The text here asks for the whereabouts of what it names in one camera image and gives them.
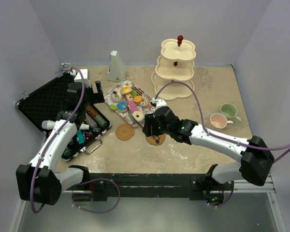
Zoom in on cream plain donut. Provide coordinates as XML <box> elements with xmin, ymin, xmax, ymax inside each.
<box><xmin>132</xmin><ymin>111</ymin><xmax>145</xmax><ymax>123</ymax></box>

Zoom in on yellow glazed donut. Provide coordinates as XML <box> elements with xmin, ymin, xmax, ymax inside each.
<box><xmin>120</xmin><ymin>86</ymin><xmax>132</xmax><ymax>95</ymax></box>

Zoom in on cream cake slice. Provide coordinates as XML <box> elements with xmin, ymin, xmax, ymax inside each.
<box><xmin>125</xmin><ymin>93</ymin><xmax>134</xmax><ymax>102</ymax></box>

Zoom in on pink cake slice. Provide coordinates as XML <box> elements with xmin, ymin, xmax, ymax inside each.
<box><xmin>128</xmin><ymin>101</ymin><xmax>138</xmax><ymax>113</ymax></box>

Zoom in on orange macaron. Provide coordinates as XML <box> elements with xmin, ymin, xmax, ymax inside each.
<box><xmin>134</xmin><ymin>95</ymin><xmax>143</xmax><ymax>103</ymax></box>

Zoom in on metal tongs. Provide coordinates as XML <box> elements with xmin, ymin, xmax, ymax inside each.
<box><xmin>128</xmin><ymin>110</ymin><xmax>160</xmax><ymax>145</ymax></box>

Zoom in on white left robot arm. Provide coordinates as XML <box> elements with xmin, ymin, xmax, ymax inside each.
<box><xmin>16</xmin><ymin>78</ymin><xmax>104</xmax><ymax>205</ymax></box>

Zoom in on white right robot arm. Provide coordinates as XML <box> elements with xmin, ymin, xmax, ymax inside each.
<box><xmin>143</xmin><ymin>106</ymin><xmax>274</xmax><ymax>190</ymax></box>

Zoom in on orange poker chip stack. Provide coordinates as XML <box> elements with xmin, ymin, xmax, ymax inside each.
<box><xmin>87</xmin><ymin>105</ymin><xmax>99</xmax><ymax>119</ymax></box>

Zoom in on green macaron left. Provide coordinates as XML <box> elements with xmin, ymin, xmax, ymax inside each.
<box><xmin>109</xmin><ymin>104</ymin><xmax>117</xmax><ymax>111</ymax></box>

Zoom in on green macaron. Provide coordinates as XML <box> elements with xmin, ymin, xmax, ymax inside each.
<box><xmin>130</xmin><ymin>90</ymin><xmax>138</xmax><ymax>98</ymax></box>
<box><xmin>109</xmin><ymin>104</ymin><xmax>117</xmax><ymax>111</ymax></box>

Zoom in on green poker chip stack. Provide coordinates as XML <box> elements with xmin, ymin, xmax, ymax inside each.
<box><xmin>94</xmin><ymin>115</ymin><xmax>107</xmax><ymax>128</ymax></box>

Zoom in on right woven coaster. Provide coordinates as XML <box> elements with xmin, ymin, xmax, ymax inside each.
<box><xmin>145</xmin><ymin>134</ymin><xmax>166</xmax><ymax>145</ymax></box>

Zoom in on woven coaster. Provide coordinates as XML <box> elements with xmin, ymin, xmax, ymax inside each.
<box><xmin>145</xmin><ymin>134</ymin><xmax>166</xmax><ymax>145</ymax></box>
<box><xmin>116</xmin><ymin>124</ymin><xmax>134</xmax><ymax>141</ymax></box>

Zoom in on blue glazed donut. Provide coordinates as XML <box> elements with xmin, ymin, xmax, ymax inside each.
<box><xmin>117</xmin><ymin>100</ymin><xmax>128</xmax><ymax>113</ymax></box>

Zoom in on sprinkled white donut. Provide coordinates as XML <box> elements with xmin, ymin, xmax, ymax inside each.
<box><xmin>138</xmin><ymin>95</ymin><xmax>150</xmax><ymax>107</ymax></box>

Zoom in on grey metronome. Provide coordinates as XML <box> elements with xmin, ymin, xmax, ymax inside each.
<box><xmin>107</xmin><ymin>50</ymin><xmax>126</xmax><ymax>83</ymax></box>

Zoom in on white striped donut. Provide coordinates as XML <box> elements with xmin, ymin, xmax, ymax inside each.
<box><xmin>121</xmin><ymin>79</ymin><xmax>133</xmax><ymax>88</ymax></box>

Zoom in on white small bottle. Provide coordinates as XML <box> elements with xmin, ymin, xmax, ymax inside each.
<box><xmin>79</xmin><ymin>124</ymin><xmax>90</xmax><ymax>131</ymax></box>

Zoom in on floral serving tray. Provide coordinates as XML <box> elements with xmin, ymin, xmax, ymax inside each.
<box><xmin>104</xmin><ymin>79</ymin><xmax>155</xmax><ymax>127</ymax></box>

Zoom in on green macaron centre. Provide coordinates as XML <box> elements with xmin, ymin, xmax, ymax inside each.
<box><xmin>130</xmin><ymin>90</ymin><xmax>138</xmax><ymax>98</ymax></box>

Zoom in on black open case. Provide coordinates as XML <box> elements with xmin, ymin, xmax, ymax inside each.
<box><xmin>17</xmin><ymin>72</ymin><xmax>112</xmax><ymax>162</ymax></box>

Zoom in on chocolate striped cake bar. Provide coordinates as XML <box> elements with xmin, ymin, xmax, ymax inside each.
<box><xmin>133</xmin><ymin>87</ymin><xmax>144</xmax><ymax>96</ymax></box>

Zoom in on left woven coaster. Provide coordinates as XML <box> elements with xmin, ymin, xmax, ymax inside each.
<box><xmin>116</xmin><ymin>124</ymin><xmax>134</xmax><ymax>141</ymax></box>

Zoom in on pink cup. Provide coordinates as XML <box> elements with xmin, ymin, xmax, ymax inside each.
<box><xmin>210</xmin><ymin>113</ymin><xmax>233</xmax><ymax>129</ymax></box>

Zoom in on cream three-tier dessert stand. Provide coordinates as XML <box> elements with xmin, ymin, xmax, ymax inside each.
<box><xmin>151</xmin><ymin>35</ymin><xmax>196</xmax><ymax>101</ymax></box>

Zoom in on green cup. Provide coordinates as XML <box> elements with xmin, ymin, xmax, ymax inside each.
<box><xmin>220</xmin><ymin>103</ymin><xmax>242</xmax><ymax>122</ymax></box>

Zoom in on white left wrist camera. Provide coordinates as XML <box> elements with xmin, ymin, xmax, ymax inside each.
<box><xmin>74</xmin><ymin>69</ymin><xmax>92</xmax><ymax>87</ymax></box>

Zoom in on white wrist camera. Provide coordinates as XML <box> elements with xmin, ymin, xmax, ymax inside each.
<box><xmin>74</xmin><ymin>69</ymin><xmax>92</xmax><ymax>87</ymax></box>
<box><xmin>151</xmin><ymin>98</ymin><xmax>167</xmax><ymax>110</ymax></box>

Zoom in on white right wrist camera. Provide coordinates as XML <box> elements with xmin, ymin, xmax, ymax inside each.
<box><xmin>151</xmin><ymin>98</ymin><xmax>167</xmax><ymax>110</ymax></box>

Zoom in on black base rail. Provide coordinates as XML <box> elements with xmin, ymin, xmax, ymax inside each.
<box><xmin>67</xmin><ymin>173</ymin><xmax>235</xmax><ymax>203</ymax></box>

